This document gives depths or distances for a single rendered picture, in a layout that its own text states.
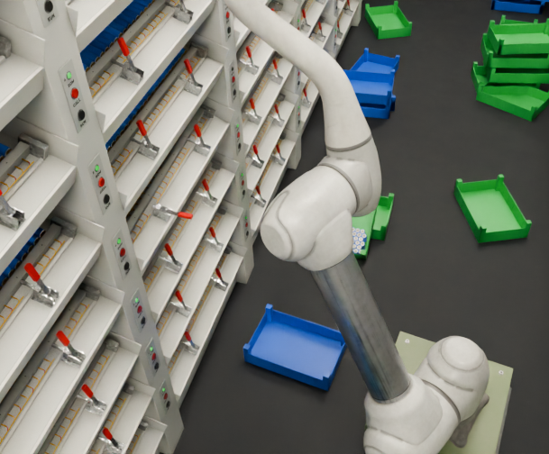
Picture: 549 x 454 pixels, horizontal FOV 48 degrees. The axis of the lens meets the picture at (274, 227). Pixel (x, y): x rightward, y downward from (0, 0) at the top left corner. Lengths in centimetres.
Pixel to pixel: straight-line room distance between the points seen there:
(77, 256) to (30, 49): 41
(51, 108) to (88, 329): 50
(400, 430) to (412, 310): 87
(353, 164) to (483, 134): 188
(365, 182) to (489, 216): 143
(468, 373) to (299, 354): 74
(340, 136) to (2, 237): 68
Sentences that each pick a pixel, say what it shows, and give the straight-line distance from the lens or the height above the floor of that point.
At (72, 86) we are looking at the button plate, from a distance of 111.
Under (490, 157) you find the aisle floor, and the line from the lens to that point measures 302.
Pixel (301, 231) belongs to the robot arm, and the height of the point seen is 94.
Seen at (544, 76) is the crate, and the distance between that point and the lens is 344.
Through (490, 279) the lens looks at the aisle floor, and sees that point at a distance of 247.
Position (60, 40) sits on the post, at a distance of 108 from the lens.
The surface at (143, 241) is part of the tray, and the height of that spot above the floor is 75.
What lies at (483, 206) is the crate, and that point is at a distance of 275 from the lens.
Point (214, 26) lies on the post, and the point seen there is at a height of 104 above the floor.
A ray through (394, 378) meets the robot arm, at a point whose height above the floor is 57.
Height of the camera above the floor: 180
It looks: 45 degrees down
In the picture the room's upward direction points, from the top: 3 degrees counter-clockwise
